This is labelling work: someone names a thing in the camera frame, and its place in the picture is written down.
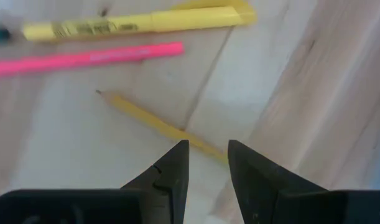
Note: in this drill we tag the yellow highlighter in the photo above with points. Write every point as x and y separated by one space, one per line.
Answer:
177 20

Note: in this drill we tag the yellow wooden pencil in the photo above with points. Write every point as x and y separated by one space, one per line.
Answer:
146 119

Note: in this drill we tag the slim pink marker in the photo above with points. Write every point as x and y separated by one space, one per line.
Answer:
84 59

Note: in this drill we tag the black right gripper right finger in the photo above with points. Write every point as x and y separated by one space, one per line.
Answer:
258 193

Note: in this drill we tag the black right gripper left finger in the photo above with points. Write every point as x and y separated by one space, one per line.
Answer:
164 186

